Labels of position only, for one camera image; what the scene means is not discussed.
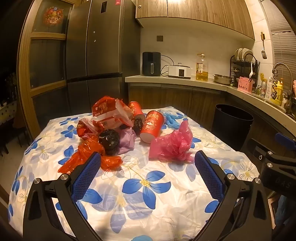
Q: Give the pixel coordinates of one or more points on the white dotted tablecloth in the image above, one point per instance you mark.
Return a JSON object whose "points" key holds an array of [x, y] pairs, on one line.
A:
{"points": [[8, 113]]}

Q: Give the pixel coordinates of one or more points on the blue floral tablecloth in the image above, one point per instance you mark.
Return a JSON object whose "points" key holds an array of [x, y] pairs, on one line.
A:
{"points": [[143, 185]]}

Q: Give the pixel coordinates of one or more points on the window blinds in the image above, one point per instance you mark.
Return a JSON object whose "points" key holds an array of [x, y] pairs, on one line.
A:
{"points": [[282, 41]]}

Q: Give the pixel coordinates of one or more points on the cooking oil bottle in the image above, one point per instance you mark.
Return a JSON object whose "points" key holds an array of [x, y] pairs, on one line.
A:
{"points": [[202, 69]]}

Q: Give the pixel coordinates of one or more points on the hanging slotted spatula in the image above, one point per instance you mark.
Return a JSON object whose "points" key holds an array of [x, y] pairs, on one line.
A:
{"points": [[263, 53]]}

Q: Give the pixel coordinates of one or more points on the small black plastic bag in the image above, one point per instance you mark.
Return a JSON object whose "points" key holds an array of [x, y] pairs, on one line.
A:
{"points": [[138, 124]]}

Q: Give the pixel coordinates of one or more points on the large black plastic bag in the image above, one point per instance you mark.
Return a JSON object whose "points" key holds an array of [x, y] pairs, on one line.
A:
{"points": [[109, 139]]}

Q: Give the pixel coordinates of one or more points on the dark grey refrigerator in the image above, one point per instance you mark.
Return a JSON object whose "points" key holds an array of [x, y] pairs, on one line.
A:
{"points": [[104, 46]]}

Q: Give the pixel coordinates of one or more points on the white slow cooker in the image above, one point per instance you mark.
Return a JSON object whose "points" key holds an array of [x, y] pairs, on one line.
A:
{"points": [[180, 71]]}

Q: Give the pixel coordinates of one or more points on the red printed plastic bag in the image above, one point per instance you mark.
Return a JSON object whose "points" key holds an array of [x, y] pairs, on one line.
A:
{"points": [[83, 129]]}

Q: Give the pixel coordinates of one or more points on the purple plastic bag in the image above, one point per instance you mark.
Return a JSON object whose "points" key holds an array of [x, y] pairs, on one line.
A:
{"points": [[127, 141]]}

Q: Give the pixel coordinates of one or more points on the steel kitchen faucet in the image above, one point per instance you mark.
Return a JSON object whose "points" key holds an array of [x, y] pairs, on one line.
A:
{"points": [[281, 65]]}

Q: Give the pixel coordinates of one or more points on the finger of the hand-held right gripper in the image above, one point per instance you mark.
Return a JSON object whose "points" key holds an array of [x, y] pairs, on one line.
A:
{"points": [[266, 156], [285, 141]]}

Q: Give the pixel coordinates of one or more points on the orange plastic bag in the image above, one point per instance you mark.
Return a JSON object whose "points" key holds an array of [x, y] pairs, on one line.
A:
{"points": [[89, 146]]}

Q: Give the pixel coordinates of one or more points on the dark wall socket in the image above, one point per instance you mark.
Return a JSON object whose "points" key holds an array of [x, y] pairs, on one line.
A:
{"points": [[159, 38]]}

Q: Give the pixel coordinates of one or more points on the steel basin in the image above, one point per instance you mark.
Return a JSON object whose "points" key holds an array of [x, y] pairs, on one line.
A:
{"points": [[223, 79]]}

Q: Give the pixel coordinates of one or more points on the yellow detergent bottle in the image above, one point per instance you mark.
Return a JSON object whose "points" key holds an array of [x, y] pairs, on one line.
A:
{"points": [[278, 95]]}

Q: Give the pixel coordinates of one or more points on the pink utensil basket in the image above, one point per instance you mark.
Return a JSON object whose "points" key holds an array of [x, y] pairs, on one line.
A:
{"points": [[245, 85]]}

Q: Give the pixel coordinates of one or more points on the black air fryer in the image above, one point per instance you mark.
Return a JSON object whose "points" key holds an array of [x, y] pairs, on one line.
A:
{"points": [[151, 63]]}

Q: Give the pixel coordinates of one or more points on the yellow scrubber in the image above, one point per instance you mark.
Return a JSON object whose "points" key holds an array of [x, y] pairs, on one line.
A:
{"points": [[262, 77]]}

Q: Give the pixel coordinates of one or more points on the beige kitchen counter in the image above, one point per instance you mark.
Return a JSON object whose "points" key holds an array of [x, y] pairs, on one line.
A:
{"points": [[161, 80]]}

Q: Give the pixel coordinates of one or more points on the blue cloth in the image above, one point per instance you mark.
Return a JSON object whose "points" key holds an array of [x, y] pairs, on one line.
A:
{"points": [[283, 206]]}

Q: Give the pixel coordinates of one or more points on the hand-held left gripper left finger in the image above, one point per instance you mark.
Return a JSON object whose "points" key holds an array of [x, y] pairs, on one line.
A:
{"points": [[86, 176]]}

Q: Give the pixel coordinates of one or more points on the round colourful door sticker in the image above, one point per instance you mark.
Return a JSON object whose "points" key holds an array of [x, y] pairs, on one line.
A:
{"points": [[53, 15]]}

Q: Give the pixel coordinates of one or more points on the white plastic spoon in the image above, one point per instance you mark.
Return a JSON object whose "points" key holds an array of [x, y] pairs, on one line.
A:
{"points": [[251, 70]]}

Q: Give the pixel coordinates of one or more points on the wooden glass door cabinet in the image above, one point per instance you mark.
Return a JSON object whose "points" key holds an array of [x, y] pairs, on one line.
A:
{"points": [[46, 58]]}

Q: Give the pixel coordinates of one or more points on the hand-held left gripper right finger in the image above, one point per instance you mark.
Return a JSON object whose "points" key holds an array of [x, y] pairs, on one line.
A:
{"points": [[209, 172]]}

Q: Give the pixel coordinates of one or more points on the silver drink can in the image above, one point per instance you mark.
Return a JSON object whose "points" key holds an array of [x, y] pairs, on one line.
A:
{"points": [[263, 90]]}

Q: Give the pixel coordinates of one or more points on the red paper cup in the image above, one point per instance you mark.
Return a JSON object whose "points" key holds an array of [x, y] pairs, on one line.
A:
{"points": [[150, 127], [136, 110]]}

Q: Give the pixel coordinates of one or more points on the black trash bin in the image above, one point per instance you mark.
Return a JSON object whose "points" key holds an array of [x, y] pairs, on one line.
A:
{"points": [[231, 129]]}

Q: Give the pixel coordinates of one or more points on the pink dish cloth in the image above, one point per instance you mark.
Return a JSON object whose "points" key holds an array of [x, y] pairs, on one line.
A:
{"points": [[294, 87]]}

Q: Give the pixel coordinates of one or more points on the white pump bottle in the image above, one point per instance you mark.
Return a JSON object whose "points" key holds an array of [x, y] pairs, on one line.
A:
{"points": [[268, 89]]}

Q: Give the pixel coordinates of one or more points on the wooden base cabinets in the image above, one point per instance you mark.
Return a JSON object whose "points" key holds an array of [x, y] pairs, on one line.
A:
{"points": [[175, 98]]}

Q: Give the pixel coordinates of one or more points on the blue plastic glove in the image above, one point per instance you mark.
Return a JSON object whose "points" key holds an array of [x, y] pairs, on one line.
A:
{"points": [[172, 119]]}

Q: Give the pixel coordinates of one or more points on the wooden wall cabinets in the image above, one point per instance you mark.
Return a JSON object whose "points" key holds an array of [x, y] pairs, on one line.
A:
{"points": [[196, 14]]}

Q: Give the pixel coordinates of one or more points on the black dish rack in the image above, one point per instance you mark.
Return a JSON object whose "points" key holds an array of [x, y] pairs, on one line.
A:
{"points": [[240, 62]]}

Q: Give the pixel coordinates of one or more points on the red and white snack bag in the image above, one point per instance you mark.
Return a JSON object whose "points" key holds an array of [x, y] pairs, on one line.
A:
{"points": [[105, 111]]}

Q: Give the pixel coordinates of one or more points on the pink plastic bag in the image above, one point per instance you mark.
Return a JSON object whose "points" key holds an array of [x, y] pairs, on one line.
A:
{"points": [[171, 143]]}

